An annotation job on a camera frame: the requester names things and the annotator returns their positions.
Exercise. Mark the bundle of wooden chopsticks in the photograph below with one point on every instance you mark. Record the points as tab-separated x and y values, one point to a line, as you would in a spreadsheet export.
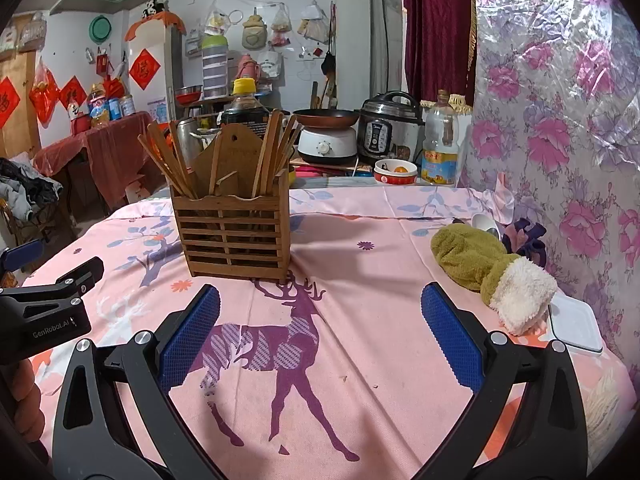
270	150

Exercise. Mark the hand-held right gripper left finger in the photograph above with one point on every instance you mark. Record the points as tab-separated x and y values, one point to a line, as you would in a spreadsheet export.
192	330

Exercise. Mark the green round basin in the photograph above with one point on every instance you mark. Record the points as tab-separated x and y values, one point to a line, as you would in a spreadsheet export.
100	29

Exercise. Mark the dark purple cloth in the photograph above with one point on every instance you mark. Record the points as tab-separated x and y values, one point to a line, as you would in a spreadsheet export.
525	232

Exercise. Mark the green white stacked lunch container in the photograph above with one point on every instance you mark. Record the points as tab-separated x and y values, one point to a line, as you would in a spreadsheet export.
215	70

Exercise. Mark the white refrigerator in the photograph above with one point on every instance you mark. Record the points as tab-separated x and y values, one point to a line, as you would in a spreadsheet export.
150	97

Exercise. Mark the floral plastic sheet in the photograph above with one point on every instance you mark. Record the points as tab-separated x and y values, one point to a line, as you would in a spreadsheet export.
550	85

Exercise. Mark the wooden door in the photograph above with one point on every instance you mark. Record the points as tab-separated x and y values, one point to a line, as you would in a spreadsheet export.
25	70

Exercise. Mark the green and white plush cloth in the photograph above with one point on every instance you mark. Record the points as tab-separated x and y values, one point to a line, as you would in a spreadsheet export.
465	255

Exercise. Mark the red diamond paper on refrigerator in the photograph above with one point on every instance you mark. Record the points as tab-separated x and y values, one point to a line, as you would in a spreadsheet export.
145	69

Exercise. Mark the plastic bag with pink contents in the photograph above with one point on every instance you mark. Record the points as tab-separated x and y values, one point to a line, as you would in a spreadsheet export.
281	27

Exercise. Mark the cream knitted yarn cloth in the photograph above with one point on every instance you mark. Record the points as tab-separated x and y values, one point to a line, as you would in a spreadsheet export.
607	395

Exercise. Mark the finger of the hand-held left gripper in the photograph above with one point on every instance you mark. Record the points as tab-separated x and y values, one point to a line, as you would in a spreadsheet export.
85	272
25	252

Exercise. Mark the red cloth covered table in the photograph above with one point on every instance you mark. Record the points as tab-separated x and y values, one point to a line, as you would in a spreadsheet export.
110	150

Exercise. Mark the pink thermos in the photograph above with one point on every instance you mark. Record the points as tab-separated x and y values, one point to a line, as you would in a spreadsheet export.
246	67

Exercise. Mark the dark red curtain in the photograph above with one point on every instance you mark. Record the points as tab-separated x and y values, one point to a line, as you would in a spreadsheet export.
435	20

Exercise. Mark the panda plush toy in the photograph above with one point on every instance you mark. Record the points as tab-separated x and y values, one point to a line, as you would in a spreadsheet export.
153	6

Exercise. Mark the wooden slatted chopstick holder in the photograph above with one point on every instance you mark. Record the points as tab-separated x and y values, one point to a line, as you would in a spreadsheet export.
230	240

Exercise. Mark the black hanging item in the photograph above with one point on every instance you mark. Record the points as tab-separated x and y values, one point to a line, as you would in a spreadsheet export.
328	64

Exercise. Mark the clear bag with beige contents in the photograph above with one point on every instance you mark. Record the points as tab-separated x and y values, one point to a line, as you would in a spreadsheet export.
313	25

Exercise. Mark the red and white bowl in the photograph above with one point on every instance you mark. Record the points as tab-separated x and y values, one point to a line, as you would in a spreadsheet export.
395	175

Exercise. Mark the silver black pressure cooker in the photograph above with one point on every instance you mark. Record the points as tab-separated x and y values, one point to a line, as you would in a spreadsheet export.
387	130

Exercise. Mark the copper frying pan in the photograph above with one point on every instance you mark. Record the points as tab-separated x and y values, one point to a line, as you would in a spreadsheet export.
325	117

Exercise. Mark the pink deer print sheet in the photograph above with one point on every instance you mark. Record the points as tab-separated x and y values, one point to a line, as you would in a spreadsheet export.
380	320

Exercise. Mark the pile of grey black clothes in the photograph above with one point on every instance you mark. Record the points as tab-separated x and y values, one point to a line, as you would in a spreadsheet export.
25	190

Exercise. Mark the white electric cooker base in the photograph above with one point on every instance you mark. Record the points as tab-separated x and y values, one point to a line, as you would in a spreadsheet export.
325	145

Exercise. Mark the steel kettle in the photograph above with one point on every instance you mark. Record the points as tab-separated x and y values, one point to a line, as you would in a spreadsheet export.
187	140

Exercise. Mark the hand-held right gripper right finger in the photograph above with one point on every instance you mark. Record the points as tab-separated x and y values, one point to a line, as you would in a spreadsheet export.
450	335

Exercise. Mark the yellow oil jug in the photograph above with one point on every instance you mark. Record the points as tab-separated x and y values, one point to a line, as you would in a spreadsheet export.
98	107

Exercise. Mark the person's left hand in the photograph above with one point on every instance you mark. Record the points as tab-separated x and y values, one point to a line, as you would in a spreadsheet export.
27	390

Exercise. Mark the clear plastic oil bottle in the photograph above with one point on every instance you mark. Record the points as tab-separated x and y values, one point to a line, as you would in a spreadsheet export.
439	135

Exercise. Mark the beige heart pouch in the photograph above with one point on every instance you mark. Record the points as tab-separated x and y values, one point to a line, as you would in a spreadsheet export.
255	32

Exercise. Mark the clear bag with yellow contents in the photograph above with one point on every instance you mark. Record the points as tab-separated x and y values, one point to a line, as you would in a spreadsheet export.
217	20

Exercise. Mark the large red diamond paper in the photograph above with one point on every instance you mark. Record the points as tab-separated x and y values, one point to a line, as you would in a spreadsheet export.
7	102

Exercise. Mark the red hanging ornament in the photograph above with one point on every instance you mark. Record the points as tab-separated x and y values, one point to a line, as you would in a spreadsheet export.
45	95

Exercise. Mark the wooden chair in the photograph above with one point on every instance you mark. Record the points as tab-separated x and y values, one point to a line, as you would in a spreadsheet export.
22	232

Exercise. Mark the dark sauce bottle yellow cap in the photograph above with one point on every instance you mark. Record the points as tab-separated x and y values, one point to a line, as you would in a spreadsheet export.
245	110

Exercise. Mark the white rectangular lid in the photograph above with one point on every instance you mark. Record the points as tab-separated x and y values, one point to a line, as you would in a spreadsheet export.
575	325

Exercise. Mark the small red diamond paper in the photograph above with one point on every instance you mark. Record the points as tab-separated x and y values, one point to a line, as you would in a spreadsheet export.
72	95

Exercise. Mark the orange cloth on refrigerator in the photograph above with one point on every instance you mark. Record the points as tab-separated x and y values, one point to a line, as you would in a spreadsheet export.
160	17

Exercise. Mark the red metal basin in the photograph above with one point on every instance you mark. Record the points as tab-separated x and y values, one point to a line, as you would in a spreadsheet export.
189	94

